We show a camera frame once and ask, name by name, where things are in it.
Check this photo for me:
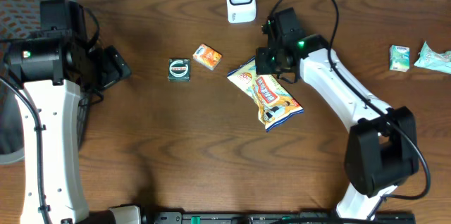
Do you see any yellow snack chip bag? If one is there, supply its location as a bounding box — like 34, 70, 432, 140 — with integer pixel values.
227, 57, 304, 132

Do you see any green Zam-Buk ointment box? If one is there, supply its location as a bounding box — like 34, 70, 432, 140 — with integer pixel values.
168, 58, 191, 82

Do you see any orange Kleenex tissue pack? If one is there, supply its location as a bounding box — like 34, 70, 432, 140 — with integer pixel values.
192, 44, 223, 70

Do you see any green Kleenex tissue pack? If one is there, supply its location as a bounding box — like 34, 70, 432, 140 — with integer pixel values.
389, 45, 410, 73

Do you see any large wet wipes pack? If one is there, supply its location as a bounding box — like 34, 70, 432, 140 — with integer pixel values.
414, 42, 451, 74

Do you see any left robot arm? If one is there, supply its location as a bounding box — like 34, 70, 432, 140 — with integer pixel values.
2, 0, 145, 223

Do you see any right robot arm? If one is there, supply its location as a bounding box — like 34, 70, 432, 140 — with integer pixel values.
256, 8, 419, 220

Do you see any grey plastic mesh basket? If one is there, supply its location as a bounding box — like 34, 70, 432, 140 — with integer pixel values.
1, 0, 101, 164

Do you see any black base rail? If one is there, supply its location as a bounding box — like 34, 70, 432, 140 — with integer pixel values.
140, 211, 416, 224

